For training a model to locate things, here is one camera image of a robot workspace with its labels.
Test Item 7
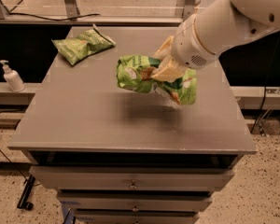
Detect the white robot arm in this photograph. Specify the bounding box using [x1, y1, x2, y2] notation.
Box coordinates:
[151, 0, 280, 82]

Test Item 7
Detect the white pump lotion bottle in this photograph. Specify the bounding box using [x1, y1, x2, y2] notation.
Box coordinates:
[0, 60, 25, 92]

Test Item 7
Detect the green rice chip bag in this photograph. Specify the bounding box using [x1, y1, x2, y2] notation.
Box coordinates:
[117, 54, 197, 105]

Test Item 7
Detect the green jalapeno chip bag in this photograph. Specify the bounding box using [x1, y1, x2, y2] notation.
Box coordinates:
[52, 24, 116, 66]

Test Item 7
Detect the black cable on ledge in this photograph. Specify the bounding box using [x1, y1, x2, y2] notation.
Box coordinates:
[3, 11, 102, 21]

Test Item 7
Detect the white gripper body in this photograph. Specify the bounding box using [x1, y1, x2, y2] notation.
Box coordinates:
[171, 15, 217, 70]

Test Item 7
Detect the black stand foot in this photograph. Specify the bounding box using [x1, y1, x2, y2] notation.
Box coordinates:
[17, 175, 35, 211]

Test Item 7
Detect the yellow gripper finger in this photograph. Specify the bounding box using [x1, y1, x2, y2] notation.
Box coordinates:
[151, 55, 188, 82]
[154, 35, 174, 60]

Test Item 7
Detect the grey drawer cabinet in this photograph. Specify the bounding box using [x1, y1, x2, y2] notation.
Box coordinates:
[9, 27, 256, 224]

